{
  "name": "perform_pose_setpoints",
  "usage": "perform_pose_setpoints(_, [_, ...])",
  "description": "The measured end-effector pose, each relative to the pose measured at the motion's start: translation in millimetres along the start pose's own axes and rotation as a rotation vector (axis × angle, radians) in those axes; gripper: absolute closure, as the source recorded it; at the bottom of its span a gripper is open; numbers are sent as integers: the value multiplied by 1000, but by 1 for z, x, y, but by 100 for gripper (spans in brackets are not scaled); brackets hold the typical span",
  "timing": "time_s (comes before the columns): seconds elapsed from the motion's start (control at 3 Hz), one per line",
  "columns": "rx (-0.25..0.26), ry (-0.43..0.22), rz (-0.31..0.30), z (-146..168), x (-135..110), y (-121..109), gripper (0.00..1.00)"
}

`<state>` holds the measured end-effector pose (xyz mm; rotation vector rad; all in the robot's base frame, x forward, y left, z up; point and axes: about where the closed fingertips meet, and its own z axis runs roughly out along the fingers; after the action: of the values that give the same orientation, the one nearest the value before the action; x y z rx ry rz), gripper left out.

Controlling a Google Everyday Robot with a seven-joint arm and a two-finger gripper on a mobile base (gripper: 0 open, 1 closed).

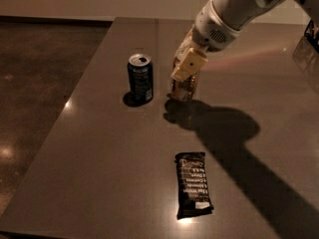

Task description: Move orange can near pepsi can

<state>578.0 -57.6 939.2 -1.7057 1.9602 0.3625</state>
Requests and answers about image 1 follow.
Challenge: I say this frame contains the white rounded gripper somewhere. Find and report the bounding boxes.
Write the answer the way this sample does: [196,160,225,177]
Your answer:
[171,0,240,82]

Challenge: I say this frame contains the orange soda can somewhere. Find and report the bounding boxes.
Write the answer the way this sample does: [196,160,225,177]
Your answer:
[171,72,199,102]

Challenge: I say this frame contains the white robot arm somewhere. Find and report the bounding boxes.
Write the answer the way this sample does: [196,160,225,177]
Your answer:
[171,0,319,82]

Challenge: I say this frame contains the blue pepsi can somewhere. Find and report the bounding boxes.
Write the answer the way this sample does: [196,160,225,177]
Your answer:
[128,54,154,104]

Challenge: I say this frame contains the black snack bar wrapper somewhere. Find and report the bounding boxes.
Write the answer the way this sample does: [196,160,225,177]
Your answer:
[175,152,213,219]

